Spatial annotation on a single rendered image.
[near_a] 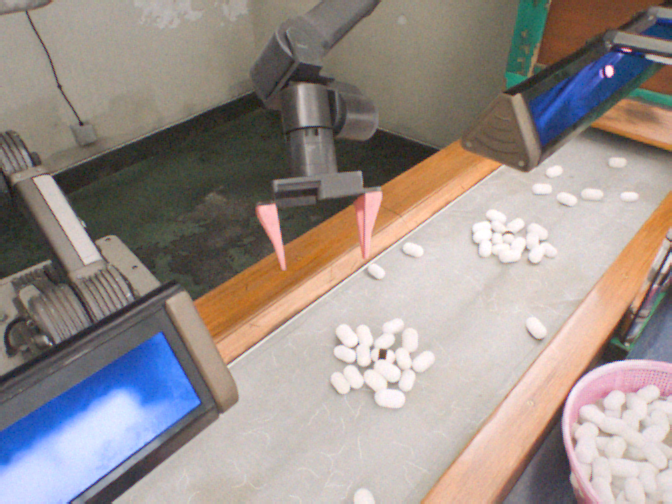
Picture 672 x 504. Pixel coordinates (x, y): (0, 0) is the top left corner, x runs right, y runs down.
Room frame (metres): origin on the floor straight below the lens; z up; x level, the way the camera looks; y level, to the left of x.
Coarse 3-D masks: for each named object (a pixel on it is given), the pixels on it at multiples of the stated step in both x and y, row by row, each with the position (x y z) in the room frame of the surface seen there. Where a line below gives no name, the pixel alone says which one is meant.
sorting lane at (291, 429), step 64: (512, 192) 0.88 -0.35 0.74; (576, 192) 0.88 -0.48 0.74; (640, 192) 0.88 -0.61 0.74; (384, 256) 0.68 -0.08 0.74; (448, 256) 0.68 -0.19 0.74; (576, 256) 0.68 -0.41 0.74; (320, 320) 0.53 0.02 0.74; (384, 320) 0.53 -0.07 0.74; (448, 320) 0.53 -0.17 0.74; (512, 320) 0.53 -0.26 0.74; (256, 384) 0.41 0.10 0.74; (320, 384) 0.41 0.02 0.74; (448, 384) 0.41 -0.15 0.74; (512, 384) 0.41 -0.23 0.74; (192, 448) 0.32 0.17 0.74; (256, 448) 0.32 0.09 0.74; (320, 448) 0.32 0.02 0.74; (384, 448) 0.32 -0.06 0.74; (448, 448) 0.32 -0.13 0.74
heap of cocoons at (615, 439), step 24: (600, 408) 0.39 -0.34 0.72; (624, 408) 0.39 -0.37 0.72; (648, 408) 0.38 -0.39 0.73; (576, 432) 0.35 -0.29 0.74; (600, 432) 0.35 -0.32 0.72; (624, 432) 0.34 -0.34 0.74; (648, 432) 0.34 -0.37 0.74; (576, 456) 0.32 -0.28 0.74; (600, 456) 0.32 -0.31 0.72; (624, 456) 0.32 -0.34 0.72; (648, 456) 0.32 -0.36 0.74; (600, 480) 0.28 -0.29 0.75; (624, 480) 0.29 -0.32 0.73; (648, 480) 0.28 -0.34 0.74
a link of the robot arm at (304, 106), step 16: (288, 96) 0.56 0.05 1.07; (304, 96) 0.56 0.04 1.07; (320, 96) 0.56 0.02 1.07; (336, 96) 0.60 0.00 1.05; (288, 112) 0.55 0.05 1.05; (304, 112) 0.55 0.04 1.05; (320, 112) 0.55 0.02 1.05; (336, 112) 0.58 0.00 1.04; (288, 128) 0.54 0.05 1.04; (304, 128) 0.54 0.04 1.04
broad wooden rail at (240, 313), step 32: (448, 160) 0.96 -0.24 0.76; (480, 160) 0.96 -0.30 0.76; (384, 192) 0.84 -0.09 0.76; (416, 192) 0.84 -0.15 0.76; (448, 192) 0.86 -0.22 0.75; (320, 224) 0.73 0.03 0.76; (352, 224) 0.73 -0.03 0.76; (384, 224) 0.73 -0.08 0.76; (416, 224) 0.76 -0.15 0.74; (288, 256) 0.65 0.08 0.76; (320, 256) 0.65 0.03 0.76; (352, 256) 0.65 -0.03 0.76; (224, 288) 0.57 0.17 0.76; (256, 288) 0.57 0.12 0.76; (288, 288) 0.57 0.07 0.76; (320, 288) 0.59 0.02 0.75; (224, 320) 0.50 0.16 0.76; (256, 320) 0.51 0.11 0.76; (288, 320) 0.53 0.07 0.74; (224, 352) 0.46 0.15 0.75
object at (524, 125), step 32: (640, 32) 0.69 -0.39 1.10; (576, 64) 0.55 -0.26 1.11; (608, 64) 0.60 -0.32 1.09; (640, 64) 0.66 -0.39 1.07; (512, 96) 0.46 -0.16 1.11; (544, 96) 0.49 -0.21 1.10; (576, 96) 0.53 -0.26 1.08; (608, 96) 0.58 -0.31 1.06; (480, 128) 0.47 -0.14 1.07; (512, 128) 0.45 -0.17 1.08; (544, 128) 0.47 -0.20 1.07; (576, 128) 0.50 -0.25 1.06; (512, 160) 0.45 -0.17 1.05; (544, 160) 0.45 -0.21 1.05
